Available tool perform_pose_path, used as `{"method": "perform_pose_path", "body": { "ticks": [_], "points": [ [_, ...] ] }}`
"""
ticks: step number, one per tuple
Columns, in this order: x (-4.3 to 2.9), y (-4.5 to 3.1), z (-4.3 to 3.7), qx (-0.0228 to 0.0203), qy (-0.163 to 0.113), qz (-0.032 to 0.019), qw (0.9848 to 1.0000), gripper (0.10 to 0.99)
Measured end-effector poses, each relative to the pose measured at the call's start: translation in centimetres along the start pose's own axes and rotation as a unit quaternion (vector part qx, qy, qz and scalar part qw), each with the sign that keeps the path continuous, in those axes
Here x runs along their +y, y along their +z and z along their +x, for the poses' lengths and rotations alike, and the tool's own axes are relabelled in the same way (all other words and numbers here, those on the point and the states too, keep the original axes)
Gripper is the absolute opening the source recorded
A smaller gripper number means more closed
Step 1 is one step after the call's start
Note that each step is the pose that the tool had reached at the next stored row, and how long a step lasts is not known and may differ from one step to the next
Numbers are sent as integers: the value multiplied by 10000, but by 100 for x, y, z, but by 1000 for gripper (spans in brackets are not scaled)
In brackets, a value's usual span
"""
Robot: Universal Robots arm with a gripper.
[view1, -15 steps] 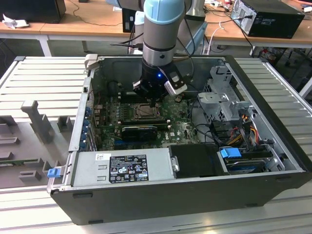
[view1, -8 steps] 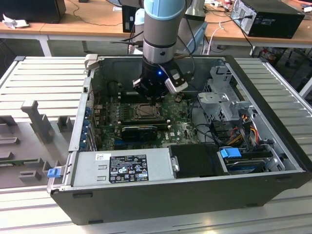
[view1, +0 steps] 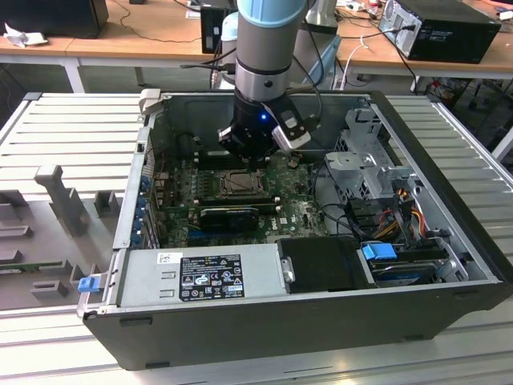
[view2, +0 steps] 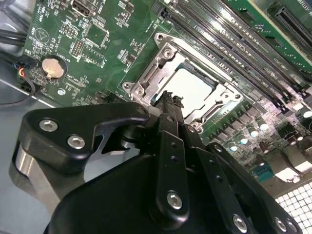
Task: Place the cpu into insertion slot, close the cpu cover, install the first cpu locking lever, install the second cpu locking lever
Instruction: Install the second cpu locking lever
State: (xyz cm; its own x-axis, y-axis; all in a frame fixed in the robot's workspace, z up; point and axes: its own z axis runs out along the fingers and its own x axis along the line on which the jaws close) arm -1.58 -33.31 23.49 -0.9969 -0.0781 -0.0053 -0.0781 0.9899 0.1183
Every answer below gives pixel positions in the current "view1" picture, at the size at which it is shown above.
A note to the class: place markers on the wooden desk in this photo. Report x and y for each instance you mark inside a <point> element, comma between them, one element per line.
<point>120,44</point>
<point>441,66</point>

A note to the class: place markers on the grey parts rack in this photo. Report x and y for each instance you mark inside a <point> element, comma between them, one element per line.
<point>60,200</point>

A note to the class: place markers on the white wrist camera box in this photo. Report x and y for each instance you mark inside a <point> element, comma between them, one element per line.
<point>292,140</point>

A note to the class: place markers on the silver metal disk bay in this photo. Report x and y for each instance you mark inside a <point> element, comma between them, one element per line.
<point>352,164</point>

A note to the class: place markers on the crumpled white paper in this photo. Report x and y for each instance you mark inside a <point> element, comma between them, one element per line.
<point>22,38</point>

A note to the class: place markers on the round coin battery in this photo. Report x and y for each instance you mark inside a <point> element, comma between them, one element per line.
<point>293,161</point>

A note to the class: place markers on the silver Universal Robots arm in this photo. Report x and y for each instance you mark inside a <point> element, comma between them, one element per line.
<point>264,40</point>

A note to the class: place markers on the blue latch tab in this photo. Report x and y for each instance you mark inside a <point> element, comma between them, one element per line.
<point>88,284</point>

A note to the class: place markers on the black graphics card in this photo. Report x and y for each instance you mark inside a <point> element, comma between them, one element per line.
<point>228,220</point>

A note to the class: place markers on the grey case latch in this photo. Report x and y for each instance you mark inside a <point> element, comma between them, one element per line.
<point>150,100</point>

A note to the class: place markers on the large black box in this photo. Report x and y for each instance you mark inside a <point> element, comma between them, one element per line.
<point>52,16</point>

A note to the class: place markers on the blue disk carrier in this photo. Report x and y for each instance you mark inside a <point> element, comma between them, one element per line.
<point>378,253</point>

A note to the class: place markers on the hard disk drive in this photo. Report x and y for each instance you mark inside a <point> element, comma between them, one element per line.
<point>405,272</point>

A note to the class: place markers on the CPU socket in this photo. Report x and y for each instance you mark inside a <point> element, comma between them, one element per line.
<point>219,192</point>

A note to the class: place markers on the black desktop computer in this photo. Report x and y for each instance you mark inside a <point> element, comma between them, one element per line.
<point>453,36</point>

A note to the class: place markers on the silver power supply unit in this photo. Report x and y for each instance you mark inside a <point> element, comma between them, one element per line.
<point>140,276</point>

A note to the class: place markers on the black RAM slot row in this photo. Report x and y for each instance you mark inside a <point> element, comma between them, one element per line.
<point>212,160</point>
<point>236,200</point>

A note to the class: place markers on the green motherboard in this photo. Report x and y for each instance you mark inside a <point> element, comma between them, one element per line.
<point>292,216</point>

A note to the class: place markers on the small black tower computer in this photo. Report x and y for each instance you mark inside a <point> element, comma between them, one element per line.
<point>210,24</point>

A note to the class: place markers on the black plastic shroud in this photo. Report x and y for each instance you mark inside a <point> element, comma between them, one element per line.
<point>320,262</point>

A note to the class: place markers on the black label sticker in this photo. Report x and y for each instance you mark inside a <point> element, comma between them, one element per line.
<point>210,276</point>

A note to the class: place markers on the black open PC case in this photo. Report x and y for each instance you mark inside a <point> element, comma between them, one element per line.
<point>280,337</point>

